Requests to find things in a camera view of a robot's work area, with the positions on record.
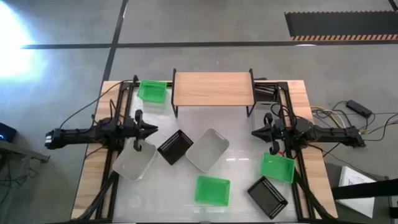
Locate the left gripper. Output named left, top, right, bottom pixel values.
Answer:
left=124, top=108, right=159, bottom=152

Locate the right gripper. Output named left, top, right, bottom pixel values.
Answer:
left=251, top=111, right=285, bottom=156

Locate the black plastic basket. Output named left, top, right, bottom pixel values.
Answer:
left=247, top=175, right=289, bottom=220
left=157, top=129, right=194, bottom=166

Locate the green plastic basket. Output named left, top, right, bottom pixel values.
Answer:
left=259, top=151, right=295, bottom=184
left=194, top=175, right=231, bottom=207
left=136, top=80, right=168, bottom=103

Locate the wooden shelf with black legs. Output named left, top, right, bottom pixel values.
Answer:
left=172, top=68, right=256, bottom=118

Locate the white glossy table sheet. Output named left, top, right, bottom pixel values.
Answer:
left=111, top=86, right=299, bottom=223

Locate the white paper sheet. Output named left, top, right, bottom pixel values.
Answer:
left=336, top=166, right=377, bottom=219

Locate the black power adapter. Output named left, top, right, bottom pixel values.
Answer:
left=346, top=99, right=373, bottom=119

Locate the grey metal stand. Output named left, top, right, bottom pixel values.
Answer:
left=0, top=139, right=50, bottom=164

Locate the black mat with hazard stripe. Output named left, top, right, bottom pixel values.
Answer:
left=284, top=11, right=398, bottom=42

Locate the black device with blue light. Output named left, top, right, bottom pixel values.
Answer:
left=0, top=122, right=17, bottom=143

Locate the black aluminium table frame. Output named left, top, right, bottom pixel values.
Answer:
left=70, top=74, right=338, bottom=224

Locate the black strap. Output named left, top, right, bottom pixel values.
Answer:
left=331, top=177, right=398, bottom=200

